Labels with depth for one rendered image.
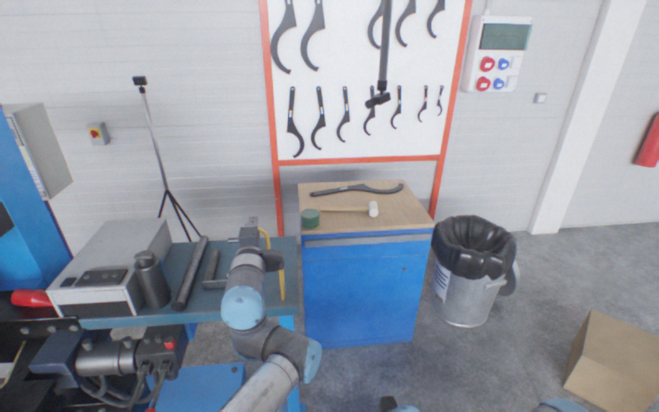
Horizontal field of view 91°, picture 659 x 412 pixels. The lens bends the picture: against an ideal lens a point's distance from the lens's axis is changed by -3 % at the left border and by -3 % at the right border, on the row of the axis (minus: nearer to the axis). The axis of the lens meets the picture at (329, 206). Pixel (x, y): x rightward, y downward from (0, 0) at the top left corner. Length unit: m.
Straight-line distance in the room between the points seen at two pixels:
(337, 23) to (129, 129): 1.74
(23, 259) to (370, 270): 1.53
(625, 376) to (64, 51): 3.92
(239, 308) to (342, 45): 2.16
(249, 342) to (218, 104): 2.14
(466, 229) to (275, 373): 2.03
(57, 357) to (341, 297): 1.35
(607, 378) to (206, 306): 2.11
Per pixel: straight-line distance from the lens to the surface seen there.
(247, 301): 0.76
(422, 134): 2.93
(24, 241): 1.56
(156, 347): 1.23
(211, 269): 1.32
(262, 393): 0.73
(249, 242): 0.91
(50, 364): 1.33
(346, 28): 2.63
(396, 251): 1.91
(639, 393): 2.52
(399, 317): 2.29
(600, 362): 2.45
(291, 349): 0.80
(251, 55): 2.65
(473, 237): 2.57
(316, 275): 1.92
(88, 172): 3.29
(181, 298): 1.23
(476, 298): 2.47
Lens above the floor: 1.90
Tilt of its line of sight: 29 degrees down
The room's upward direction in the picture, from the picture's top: straight up
